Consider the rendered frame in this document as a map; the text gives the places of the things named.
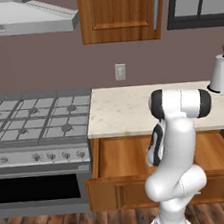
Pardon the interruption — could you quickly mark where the wooden open drawer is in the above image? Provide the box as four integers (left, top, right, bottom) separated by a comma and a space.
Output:
81, 126, 224, 215

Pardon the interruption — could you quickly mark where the grey gas hob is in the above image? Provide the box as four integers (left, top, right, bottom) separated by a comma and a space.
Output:
0, 86, 100, 174

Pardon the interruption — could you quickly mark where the grey oven door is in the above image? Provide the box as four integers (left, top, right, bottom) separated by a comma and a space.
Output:
0, 164, 96, 221

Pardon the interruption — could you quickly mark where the white paper towel roll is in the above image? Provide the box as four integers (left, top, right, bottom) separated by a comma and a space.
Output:
203, 44, 224, 97

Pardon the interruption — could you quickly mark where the dark framed window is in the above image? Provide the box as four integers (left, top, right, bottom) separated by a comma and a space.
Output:
165, 0, 224, 33

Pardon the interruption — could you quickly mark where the silver range hood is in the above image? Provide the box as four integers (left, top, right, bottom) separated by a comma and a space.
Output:
0, 0, 80, 38

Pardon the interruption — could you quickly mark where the white wall outlet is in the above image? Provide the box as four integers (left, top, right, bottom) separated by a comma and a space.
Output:
114, 62, 127, 82

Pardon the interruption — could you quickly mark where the wooden wall cupboard door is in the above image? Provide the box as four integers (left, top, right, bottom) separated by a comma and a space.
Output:
77, 0, 168, 47

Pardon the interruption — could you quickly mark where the silver cupboard door handle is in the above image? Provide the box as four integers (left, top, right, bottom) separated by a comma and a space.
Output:
150, 0, 164, 31

